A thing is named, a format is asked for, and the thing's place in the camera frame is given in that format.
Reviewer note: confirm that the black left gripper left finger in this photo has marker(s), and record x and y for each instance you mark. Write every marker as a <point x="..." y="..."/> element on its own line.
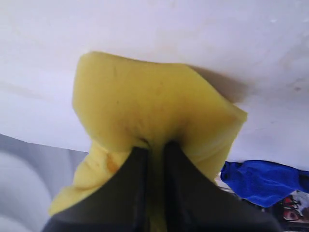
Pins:
<point x="117" y="206"/>

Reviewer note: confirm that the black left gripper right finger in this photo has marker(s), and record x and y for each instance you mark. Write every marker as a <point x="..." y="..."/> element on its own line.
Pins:
<point x="193" y="203"/>

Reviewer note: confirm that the yellow sponge block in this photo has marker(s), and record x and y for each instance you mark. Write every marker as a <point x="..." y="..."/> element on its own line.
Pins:
<point x="124" y="103"/>

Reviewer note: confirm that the blue cloth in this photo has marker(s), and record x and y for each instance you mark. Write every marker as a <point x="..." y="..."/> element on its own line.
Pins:
<point x="263" y="183"/>

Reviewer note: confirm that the grey backdrop cloth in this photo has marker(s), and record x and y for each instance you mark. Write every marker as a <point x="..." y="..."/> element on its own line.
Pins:
<point x="31" y="176"/>

